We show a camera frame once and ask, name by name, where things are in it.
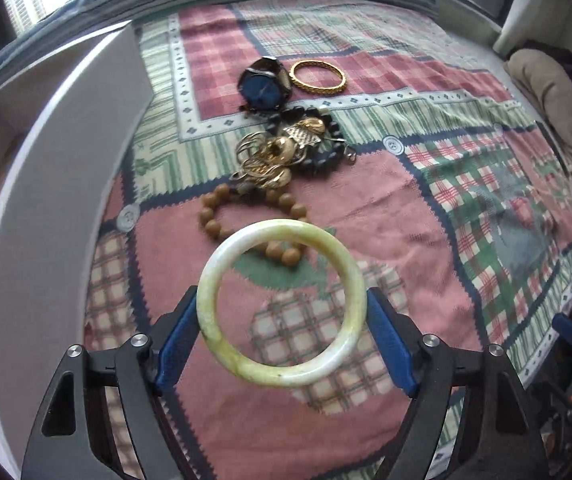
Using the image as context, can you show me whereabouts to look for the gold necklaces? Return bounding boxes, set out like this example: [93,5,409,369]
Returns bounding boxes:
[233,132,294,193]

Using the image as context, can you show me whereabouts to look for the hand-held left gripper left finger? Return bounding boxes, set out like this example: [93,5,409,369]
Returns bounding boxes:
[20,287,202,480]

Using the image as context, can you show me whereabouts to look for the window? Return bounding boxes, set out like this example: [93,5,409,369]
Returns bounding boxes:
[1,0,47,36]

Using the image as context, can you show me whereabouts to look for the gold leaf pendant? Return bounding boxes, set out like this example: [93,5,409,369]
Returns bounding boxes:
[278,117,327,153]

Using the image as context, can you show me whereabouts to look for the black wristwatch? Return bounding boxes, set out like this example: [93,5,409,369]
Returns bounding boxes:
[238,57,292,113]

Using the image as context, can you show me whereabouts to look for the light wooden bead bracelet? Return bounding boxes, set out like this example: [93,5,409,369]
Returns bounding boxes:
[198,185,312,268]

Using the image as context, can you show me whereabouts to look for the dark bead bracelet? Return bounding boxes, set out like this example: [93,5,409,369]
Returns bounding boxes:
[266,105,359,177]

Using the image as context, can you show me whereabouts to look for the pale green jade bangle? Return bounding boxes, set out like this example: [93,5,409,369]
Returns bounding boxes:
[196,219,367,387]

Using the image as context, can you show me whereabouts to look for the white cardboard box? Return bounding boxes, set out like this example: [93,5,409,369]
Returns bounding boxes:
[0,20,154,461]

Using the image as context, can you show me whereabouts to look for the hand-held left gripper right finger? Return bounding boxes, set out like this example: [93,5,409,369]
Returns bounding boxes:
[363,287,549,480]

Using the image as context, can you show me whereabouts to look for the beige cushion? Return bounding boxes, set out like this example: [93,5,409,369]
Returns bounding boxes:
[506,47,572,186]

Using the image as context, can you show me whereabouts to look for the gold bangle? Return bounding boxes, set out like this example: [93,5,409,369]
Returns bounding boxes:
[288,60,347,96]

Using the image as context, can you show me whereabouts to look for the plaid patchwork blanket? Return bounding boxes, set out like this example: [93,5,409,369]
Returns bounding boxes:
[83,0,572,480]

